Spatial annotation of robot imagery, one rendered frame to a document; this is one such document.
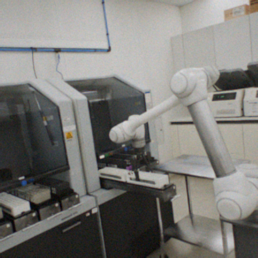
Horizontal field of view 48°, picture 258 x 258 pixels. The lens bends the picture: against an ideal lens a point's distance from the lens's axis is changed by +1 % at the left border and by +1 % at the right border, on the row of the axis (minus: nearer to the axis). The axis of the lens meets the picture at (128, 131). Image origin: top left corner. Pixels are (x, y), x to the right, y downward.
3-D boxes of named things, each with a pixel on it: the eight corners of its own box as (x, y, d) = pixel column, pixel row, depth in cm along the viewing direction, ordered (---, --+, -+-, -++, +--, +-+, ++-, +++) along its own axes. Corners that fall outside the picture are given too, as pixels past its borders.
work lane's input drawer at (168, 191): (95, 186, 224) (93, 175, 223) (108, 181, 233) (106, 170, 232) (169, 204, 172) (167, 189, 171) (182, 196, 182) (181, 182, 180)
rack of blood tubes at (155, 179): (126, 183, 199) (125, 174, 198) (136, 178, 206) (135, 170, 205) (159, 189, 178) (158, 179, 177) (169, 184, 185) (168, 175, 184)
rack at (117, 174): (98, 178, 222) (97, 170, 221) (107, 174, 229) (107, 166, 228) (125, 183, 201) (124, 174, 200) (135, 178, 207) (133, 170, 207)
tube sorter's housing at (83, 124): (42, 248, 288) (11, 86, 265) (105, 215, 346) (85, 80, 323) (112, 291, 212) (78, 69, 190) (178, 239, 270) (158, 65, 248)
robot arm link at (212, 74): (189, 78, 164) (177, 80, 154) (215, 59, 153) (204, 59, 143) (201, 98, 162) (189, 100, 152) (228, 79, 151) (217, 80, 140)
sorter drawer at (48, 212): (-3, 201, 222) (-5, 190, 221) (15, 194, 231) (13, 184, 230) (44, 223, 170) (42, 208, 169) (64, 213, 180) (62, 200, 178)
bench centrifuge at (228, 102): (202, 118, 415) (198, 74, 406) (224, 112, 456) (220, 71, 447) (239, 117, 374) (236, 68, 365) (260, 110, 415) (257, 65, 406)
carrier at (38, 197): (49, 197, 188) (48, 188, 187) (50, 198, 186) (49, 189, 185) (33, 204, 179) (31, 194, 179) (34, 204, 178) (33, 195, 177)
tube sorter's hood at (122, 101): (62, 155, 249) (49, 82, 240) (113, 140, 291) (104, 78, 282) (99, 159, 212) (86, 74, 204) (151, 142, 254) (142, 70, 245)
